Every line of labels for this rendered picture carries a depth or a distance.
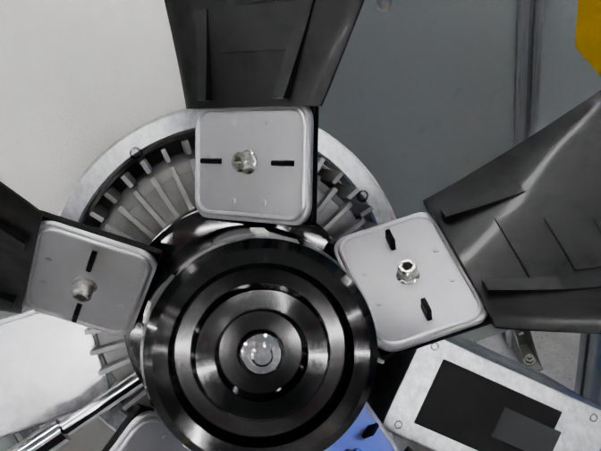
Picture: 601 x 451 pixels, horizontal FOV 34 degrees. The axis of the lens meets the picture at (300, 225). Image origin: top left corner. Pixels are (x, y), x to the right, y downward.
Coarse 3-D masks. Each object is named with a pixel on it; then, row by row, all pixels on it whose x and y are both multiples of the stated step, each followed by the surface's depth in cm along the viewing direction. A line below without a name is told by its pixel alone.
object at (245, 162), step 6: (246, 150) 55; (234, 156) 55; (240, 156) 54; (246, 156) 54; (252, 156) 55; (234, 162) 55; (240, 162) 55; (246, 162) 54; (252, 162) 55; (234, 168) 55; (240, 168) 54; (246, 168) 55; (252, 168) 55
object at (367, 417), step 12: (360, 420) 60; (372, 420) 60; (348, 432) 58; (360, 432) 59; (384, 432) 61; (336, 444) 57; (348, 444) 58; (360, 444) 59; (372, 444) 60; (384, 444) 60; (396, 444) 61
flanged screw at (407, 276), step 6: (402, 264) 57; (408, 264) 57; (414, 264) 56; (402, 270) 56; (408, 270) 56; (414, 270) 56; (396, 276) 57; (402, 276) 56; (408, 276) 56; (414, 276) 56; (402, 282) 57; (408, 282) 56; (414, 282) 56
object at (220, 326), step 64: (192, 256) 49; (256, 256) 49; (320, 256) 50; (192, 320) 50; (256, 320) 50; (320, 320) 50; (192, 384) 50; (256, 384) 50; (320, 384) 50; (192, 448) 49; (256, 448) 50; (320, 448) 50
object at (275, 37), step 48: (192, 0) 56; (240, 0) 54; (288, 0) 52; (336, 0) 51; (192, 48) 57; (240, 48) 54; (288, 48) 52; (336, 48) 51; (192, 96) 57; (240, 96) 55; (288, 96) 52
